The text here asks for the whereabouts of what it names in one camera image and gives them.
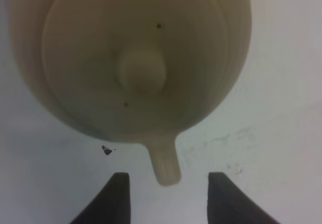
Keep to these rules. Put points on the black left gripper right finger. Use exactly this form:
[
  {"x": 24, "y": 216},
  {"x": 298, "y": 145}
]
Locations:
[{"x": 226, "y": 203}]

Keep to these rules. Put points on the beige teapot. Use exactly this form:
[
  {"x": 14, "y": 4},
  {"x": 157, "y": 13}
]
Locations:
[{"x": 132, "y": 71}]

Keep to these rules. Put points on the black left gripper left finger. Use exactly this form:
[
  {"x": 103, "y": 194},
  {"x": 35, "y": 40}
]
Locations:
[{"x": 111, "y": 205}]

